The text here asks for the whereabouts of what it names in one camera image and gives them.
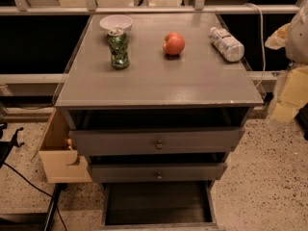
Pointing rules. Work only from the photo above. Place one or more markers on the grey middle drawer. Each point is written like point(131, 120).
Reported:
point(156, 172)

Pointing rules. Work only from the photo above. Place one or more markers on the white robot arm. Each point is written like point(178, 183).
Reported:
point(293, 37)

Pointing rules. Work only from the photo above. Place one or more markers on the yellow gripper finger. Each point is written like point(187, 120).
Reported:
point(290, 95)

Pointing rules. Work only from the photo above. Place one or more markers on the grey drawer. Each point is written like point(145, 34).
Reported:
point(156, 172)
point(155, 142)
point(159, 206)

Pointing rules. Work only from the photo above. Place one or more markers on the white ceramic bowl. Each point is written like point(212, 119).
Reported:
point(117, 20)

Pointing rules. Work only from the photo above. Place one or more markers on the light wooden side drawer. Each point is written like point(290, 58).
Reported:
point(61, 161)

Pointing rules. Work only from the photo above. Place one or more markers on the grey bottom drawer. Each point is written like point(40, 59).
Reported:
point(159, 206)

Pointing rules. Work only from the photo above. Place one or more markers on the grey drawer cabinet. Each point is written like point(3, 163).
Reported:
point(195, 89)

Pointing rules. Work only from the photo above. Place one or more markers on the metal railing frame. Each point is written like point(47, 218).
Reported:
point(144, 4)

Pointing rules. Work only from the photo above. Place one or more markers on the crushed green soda can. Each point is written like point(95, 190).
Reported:
point(118, 43)

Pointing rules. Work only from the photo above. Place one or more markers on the black stand base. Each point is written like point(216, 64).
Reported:
point(21, 221)

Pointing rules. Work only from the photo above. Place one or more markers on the black clamp device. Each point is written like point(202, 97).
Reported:
point(7, 146)

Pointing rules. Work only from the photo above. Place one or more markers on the grey top drawer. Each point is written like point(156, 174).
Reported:
point(155, 142)

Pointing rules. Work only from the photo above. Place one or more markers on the red apple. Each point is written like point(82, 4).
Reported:
point(173, 44)

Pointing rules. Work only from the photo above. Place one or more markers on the clear plastic water bottle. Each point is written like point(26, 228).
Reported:
point(228, 46)

